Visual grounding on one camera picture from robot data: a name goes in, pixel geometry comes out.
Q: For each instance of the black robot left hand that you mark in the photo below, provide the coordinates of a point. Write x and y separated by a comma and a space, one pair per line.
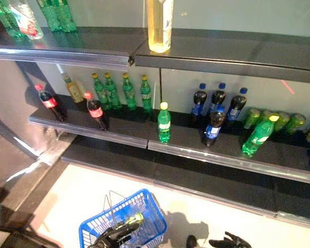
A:
113, 235

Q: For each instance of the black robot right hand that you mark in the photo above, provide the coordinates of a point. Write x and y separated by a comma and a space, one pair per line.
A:
232, 242

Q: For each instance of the blue plastic shopping basket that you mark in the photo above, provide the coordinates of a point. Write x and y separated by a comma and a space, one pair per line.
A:
152, 219

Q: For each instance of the green bottle in basket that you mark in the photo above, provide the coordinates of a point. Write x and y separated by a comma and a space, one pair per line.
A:
133, 219

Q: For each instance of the black shelf base board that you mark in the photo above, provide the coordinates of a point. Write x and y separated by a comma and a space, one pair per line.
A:
28, 240
196, 175

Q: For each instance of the dark stone ledge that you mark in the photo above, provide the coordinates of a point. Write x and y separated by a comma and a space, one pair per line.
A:
28, 186

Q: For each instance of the cola bottle red cap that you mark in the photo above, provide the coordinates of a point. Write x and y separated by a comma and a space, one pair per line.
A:
96, 112
50, 103

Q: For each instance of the small yellow tea bottle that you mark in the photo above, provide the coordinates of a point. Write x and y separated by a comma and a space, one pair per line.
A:
73, 90

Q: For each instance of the row of green soda bottles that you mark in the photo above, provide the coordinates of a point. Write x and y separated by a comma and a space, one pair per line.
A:
49, 75

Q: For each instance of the large yellow tea bottle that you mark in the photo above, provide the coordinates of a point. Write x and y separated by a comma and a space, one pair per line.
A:
158, 25

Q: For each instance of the large green soda bottle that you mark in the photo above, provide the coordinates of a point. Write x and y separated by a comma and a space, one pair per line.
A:
50, 15
5, 20
67, 18

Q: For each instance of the clear bottle red white label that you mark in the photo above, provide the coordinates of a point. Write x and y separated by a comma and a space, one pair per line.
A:
28, 23

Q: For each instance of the clear shelf price rail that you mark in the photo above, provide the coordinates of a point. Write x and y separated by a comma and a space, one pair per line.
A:
235, 162
106, 170
93, 135
299, 220
217, 199
67, 58

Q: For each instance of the silver metal corner post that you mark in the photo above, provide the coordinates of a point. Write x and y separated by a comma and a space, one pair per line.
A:
13, 133

